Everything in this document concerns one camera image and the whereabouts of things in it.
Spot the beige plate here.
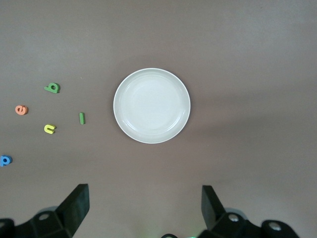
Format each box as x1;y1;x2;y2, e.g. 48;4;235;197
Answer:
113;67;192;144

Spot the orange letter e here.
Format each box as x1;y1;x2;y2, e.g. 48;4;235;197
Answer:
14;105;29;116

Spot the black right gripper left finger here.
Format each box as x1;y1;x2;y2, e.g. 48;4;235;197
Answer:
0;183;90;238

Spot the green letter b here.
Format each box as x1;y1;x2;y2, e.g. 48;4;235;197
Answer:
44;82;60;94

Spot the brown table cover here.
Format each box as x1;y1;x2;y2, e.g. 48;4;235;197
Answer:
0;0;317;238

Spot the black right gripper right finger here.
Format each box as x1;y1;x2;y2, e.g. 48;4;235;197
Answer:
198;185;301;238

